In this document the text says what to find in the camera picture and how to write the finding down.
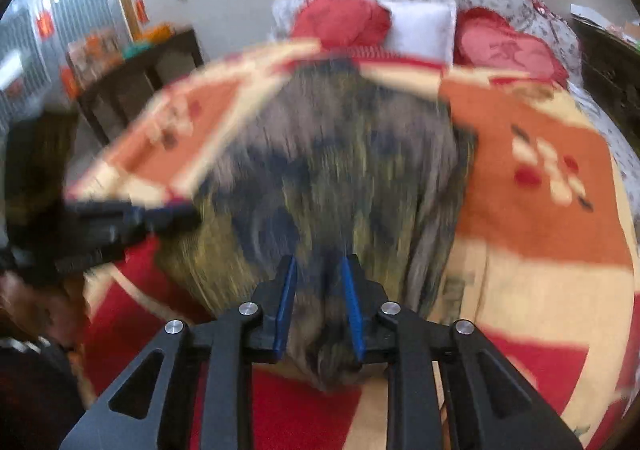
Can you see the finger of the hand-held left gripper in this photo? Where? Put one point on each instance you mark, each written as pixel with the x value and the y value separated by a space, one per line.
pixel 95 250
pixel 140 215

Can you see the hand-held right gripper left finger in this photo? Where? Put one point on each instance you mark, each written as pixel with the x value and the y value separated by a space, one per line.
pixel 285 305

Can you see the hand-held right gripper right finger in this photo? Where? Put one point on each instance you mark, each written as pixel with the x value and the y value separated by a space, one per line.
pixel 352 310

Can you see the grey olive patterned garment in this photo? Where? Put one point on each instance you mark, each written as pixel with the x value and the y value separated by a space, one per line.
pixel 350 170

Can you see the person's left forearm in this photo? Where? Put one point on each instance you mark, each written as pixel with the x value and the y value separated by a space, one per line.
pixel 45 310

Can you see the dark wooden side table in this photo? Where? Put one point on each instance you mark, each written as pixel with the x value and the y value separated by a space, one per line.
pixel 140 75

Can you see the orange clutter on table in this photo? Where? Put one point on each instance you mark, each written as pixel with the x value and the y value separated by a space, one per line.
pixel 100 53

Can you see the person's dark sleeve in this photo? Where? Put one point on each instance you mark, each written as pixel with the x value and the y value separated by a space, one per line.
pixel 35 400

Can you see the red orange cream printed blanket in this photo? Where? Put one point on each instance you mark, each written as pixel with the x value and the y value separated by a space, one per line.
pixel 540 230

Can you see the red ruffled pillow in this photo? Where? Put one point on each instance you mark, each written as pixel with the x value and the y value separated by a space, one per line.
pixel 340 20

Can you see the white pillow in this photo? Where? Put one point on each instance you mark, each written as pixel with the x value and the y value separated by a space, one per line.
pixel 422 28

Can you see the red heart-shaped pillow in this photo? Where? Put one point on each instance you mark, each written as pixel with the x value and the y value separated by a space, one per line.
pixel 505 48

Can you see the dark wooden nightstand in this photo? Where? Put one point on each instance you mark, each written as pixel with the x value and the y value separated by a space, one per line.
pixel 612 65

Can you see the red wall paper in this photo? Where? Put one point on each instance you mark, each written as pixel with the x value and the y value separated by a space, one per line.
pixel 44 23
pixel 142 10

